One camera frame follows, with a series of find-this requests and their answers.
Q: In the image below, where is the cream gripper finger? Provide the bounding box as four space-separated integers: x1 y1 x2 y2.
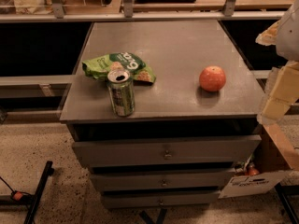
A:
255 21 279 46
257 61 299 124

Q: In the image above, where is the green soda can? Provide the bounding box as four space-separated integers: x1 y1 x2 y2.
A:
107 69 135 117

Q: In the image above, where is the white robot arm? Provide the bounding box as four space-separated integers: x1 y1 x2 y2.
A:
255 0 299 125

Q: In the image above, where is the orange fruit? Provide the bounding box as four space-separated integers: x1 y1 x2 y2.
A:
199 65 226 92

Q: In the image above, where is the cardboard box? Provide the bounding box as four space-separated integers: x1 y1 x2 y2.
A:
220 124 299 198

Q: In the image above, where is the grey drawer cabinet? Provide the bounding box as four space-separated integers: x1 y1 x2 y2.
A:
61 21 263 209

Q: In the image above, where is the green chip bag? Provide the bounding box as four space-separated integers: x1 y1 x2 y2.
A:
82 52 156 84

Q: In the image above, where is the black stand leg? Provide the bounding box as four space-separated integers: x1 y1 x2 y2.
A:
23 161 54 224

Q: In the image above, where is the metal shelf rail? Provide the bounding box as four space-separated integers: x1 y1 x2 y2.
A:
0 11 284 23

